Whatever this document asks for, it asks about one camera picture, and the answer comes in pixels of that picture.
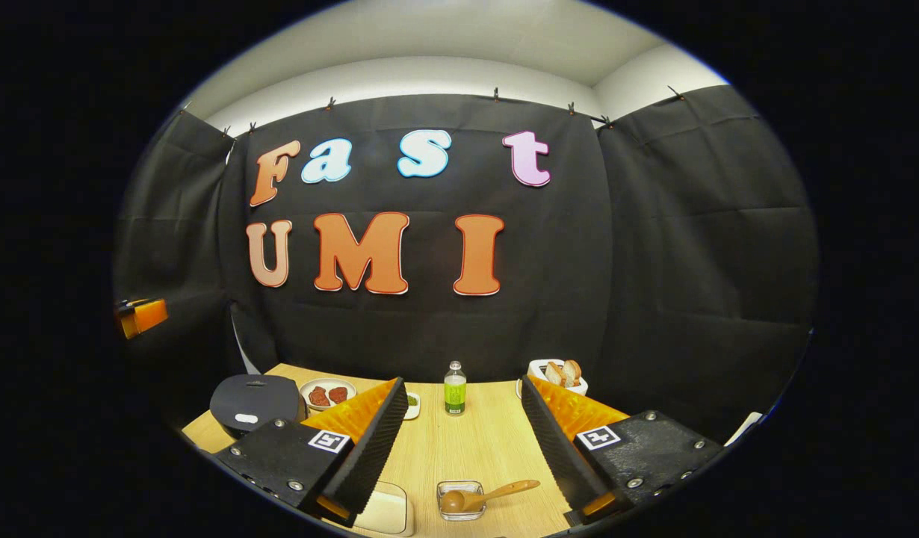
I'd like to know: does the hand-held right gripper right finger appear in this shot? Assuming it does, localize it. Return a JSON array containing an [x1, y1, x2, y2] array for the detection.
[[520, 374, 725, 527]]

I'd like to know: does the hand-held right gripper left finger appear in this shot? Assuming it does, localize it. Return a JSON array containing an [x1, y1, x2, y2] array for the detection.
[[213, 377, 409, 528]]

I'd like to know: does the clear box of white rice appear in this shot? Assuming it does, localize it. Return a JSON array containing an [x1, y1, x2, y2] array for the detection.
[[351, 482, 415, 537]]

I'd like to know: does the wooden spoon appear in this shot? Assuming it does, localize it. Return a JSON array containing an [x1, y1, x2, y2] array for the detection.
[[440, 480, 541, 514]]

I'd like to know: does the square glass chopstick holder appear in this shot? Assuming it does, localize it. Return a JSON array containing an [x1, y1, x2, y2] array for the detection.
[[436, 480, 487, 522]]

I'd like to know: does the black rice cooker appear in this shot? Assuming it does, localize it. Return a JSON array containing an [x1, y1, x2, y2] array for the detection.
[[209, 374, 309, 439]]

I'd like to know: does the white round plate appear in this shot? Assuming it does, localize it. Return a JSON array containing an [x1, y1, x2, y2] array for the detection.
[[299, 377, 358, 412]]

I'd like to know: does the white toaster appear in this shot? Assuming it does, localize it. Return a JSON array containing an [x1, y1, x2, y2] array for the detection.
[[527, 359, 589, 397]]

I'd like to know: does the clear bottle with green label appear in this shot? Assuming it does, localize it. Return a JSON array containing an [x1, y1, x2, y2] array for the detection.
[[444, 361, 467, 416]]

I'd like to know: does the black backdrop cloth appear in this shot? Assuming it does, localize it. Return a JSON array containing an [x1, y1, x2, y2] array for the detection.
[[114, 84, 819, 442]]

